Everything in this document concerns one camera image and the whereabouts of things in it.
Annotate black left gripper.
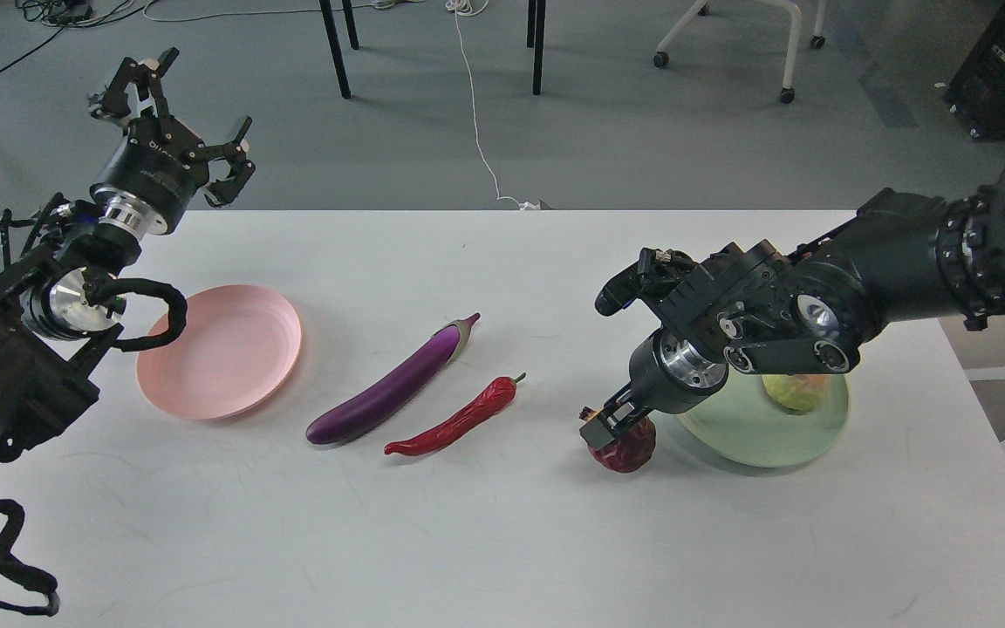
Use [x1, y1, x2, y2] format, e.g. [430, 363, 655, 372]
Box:
[87, 47, 256, 237]

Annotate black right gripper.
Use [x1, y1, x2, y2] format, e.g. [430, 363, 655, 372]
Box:
[579, 330, 729, 449]

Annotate red pomegranate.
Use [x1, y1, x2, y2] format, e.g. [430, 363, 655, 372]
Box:
[587, 411, 657, 474]

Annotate red chili pepper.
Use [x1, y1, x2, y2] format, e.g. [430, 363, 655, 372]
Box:
[383, 372, 527, 457]

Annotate yellow green custard apple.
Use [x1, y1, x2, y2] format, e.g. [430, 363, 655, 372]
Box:
[762, 374, 831, 413]

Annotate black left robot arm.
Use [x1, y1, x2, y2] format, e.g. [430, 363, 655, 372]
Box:
[0, 48, 256, 616]

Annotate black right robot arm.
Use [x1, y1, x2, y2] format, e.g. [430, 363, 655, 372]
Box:
[579, 167, 1005, 450]

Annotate light green plate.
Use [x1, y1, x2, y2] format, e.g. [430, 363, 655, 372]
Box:
[677, 372, 850, 468]

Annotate pink plate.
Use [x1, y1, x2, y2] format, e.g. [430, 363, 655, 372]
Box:
[136, 283, 304, 420]

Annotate purple eggplant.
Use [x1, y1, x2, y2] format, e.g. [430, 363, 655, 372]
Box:
[304, 311, 482, 446]

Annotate white chair base with casters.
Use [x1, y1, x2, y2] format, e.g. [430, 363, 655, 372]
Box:
[651, 1, 831, 107]

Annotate black table legs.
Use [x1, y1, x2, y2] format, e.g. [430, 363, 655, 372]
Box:
[318, 0, 548, 100]

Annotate black cables on floor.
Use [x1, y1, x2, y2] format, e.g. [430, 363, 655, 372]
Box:
[0, 0, 154, 101]

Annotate white cable on floor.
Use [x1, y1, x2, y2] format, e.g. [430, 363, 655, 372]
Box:
[445, 0, 541, 212]

